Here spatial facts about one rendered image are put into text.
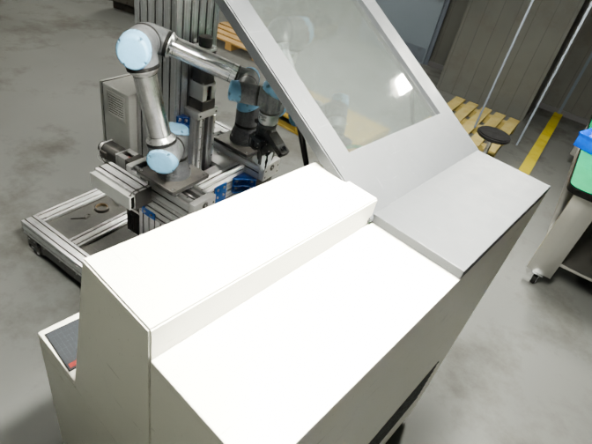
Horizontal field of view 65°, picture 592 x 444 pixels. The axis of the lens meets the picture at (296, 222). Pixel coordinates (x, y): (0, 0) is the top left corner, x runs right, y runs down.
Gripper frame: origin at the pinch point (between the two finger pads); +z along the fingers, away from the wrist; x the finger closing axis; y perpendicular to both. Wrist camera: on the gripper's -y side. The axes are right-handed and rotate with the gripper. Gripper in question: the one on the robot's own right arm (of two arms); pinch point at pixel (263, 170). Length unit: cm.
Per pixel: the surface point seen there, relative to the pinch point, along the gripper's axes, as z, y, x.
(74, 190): 123, 185, -6
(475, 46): 51, 131, -542
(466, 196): -28, -73, -11
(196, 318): -28, -61, 83
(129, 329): -27, -55, 93
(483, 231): -28, -85, 2
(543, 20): -2, 65, -551
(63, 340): 24, -11, 89
